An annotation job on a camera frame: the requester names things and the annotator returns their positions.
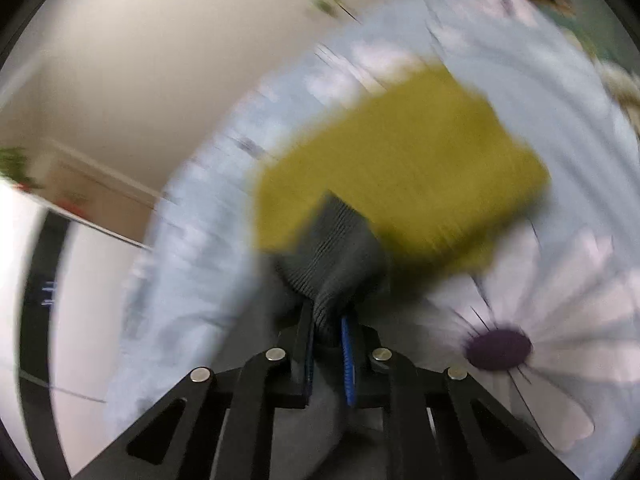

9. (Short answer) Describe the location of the yellow-green folded garment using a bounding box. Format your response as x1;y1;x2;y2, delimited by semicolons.
253;63;552;271

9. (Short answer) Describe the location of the green plant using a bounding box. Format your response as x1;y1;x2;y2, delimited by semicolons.
0;146;43;191

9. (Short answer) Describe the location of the grey knitted garment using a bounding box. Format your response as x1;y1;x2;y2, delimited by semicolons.
274;191;390;346

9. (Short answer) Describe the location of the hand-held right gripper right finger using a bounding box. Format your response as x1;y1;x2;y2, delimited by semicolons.
341;313;581;480

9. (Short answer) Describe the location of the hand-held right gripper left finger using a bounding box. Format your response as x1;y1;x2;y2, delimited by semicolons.
75;298;317;480

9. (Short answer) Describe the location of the light blue floral bed sheet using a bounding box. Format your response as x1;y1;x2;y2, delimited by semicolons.
106;0;640;480

